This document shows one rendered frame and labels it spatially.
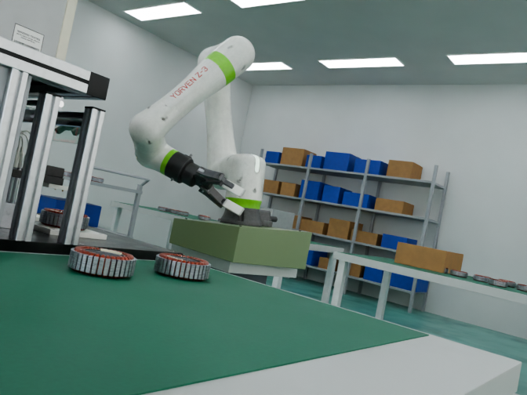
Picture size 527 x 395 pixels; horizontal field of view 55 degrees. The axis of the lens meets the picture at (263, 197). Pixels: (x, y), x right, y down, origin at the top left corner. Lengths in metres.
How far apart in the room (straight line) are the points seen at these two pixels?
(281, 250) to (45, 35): 0.93
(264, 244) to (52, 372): 1.20
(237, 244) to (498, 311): 6.18
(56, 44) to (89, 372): 0.86
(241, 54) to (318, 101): 7.29
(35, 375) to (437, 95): 7.86
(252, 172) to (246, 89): 8.17
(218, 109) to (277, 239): 0.56
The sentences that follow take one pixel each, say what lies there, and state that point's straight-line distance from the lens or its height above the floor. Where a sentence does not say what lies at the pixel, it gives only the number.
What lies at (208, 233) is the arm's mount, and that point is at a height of 0.81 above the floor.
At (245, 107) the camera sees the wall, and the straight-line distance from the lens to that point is 9.86.
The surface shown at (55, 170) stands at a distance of 1.26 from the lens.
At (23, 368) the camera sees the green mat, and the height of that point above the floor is 0.75.
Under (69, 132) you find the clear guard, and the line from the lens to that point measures 1.63.
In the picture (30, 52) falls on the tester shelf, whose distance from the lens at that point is 1.02.
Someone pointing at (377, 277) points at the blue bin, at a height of 0.36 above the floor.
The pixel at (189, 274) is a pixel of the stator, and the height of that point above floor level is 0.76.
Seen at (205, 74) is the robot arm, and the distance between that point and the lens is 1.70.
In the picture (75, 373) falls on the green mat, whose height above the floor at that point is 0.75.
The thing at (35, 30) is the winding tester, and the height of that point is 1.18.
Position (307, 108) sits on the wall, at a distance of 9.11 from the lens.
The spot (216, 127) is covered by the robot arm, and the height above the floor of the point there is 1.19.
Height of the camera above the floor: 0.90
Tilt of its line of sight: 2 degrees up
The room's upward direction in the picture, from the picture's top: 11 degrees clockwise
